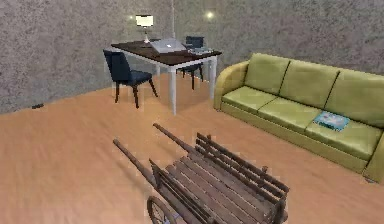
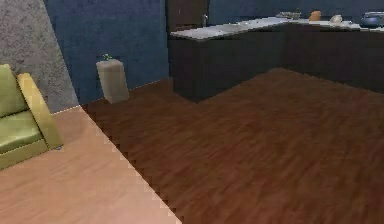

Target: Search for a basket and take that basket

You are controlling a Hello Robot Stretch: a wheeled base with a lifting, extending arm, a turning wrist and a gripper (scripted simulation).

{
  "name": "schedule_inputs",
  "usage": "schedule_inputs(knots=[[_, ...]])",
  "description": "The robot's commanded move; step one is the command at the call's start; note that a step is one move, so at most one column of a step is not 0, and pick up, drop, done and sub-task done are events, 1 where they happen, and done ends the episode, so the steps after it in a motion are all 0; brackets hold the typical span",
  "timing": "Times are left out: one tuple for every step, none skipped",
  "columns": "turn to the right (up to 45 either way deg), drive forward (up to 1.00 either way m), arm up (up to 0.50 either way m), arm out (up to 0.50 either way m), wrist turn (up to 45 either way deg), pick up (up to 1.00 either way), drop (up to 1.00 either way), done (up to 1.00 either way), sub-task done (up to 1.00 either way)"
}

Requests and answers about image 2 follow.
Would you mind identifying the beige bin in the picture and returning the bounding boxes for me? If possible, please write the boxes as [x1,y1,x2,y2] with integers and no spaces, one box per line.
[95,53,130,104]

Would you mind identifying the dark kitchen counter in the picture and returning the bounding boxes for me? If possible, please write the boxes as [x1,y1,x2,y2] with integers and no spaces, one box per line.
[168,15,384,103]

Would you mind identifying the dark tall cupboard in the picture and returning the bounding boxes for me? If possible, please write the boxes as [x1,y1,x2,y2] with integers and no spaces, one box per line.
[165,0,211,34]

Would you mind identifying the grey dish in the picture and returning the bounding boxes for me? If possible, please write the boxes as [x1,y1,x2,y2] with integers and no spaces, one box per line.
[276,11,302,20]

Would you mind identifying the orange round food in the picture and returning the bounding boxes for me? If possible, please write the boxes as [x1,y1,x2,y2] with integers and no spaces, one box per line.
[308,10,323,22]

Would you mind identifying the green and yellow sofa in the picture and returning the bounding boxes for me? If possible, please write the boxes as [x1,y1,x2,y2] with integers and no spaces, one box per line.
[0,63,64,171]

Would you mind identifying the blue kettle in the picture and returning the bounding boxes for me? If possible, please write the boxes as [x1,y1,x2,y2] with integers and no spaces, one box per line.
[359,11,384,29]

